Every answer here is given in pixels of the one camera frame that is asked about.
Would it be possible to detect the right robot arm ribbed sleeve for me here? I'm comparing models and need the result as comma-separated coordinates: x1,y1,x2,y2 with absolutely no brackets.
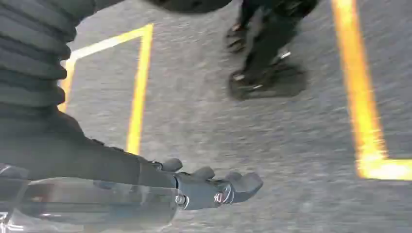
0,0,97,112

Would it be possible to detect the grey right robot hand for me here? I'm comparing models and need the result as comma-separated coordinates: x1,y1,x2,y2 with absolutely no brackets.
0,107,264,233

